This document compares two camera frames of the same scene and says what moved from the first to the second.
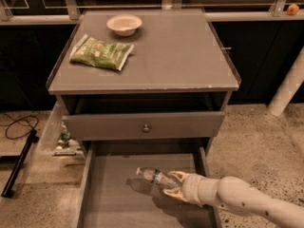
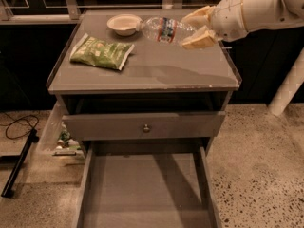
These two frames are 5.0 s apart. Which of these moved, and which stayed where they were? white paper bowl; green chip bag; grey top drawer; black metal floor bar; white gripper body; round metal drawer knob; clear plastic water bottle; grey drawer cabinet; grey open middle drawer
Moved: white gripper body; clear plastic water bottle
Stayed: black metal floor bar; round metal drawer knob; grey open middle drawer; green chip bag; grey top drawer; white paper bowl; grey drawer cabinet
